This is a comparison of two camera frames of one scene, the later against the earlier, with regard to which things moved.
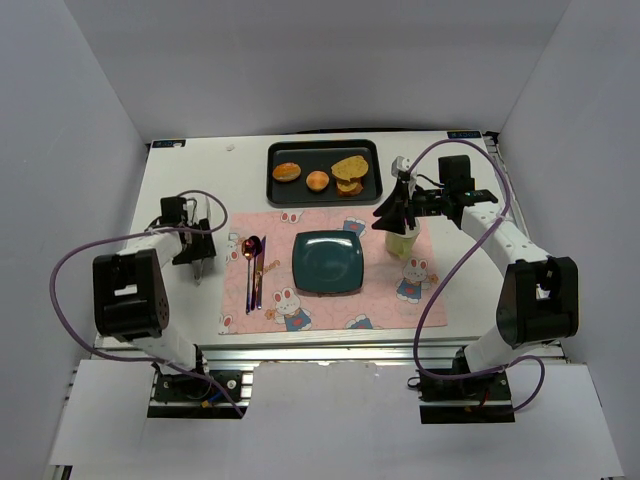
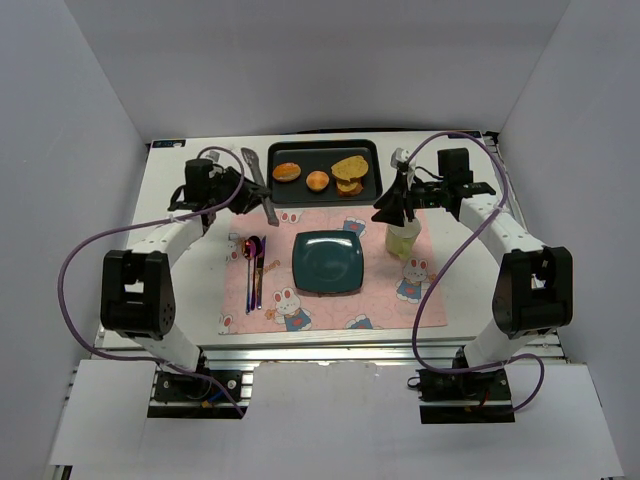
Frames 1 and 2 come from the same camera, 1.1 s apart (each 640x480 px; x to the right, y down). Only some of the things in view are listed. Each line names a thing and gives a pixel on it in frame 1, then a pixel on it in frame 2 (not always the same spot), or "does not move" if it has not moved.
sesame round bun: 286,172 does not move
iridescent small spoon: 247,247 does not move
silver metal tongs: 199,266 → 253,161
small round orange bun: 317,180 does not move
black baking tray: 307,173 does not move
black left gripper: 198,248 → 245,190
